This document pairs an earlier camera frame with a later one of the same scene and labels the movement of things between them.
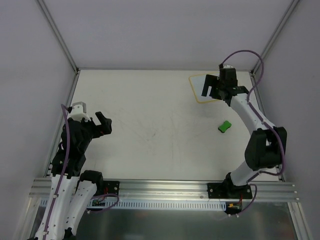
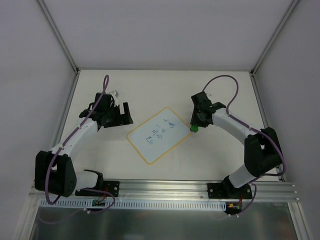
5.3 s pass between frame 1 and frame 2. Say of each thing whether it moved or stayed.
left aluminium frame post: stayed
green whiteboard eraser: moved
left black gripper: moved
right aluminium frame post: stayed
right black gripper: moved
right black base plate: stayed
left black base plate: stayed
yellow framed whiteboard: moved
